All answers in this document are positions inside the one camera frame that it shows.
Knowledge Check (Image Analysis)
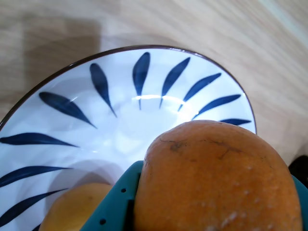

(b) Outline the yellowish orange fruit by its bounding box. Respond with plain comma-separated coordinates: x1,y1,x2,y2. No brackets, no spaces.
38,182,114,231

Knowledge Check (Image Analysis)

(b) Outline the white plate with blue strokes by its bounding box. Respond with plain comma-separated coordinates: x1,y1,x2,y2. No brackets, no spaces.
0,44,257,231

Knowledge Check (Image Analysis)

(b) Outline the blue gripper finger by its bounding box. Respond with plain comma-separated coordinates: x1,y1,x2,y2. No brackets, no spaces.
291,175,305,205
80,160,145,231

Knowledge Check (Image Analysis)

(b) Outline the small scarred orange fruit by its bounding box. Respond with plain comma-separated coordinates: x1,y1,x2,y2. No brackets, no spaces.
133,119,303,231

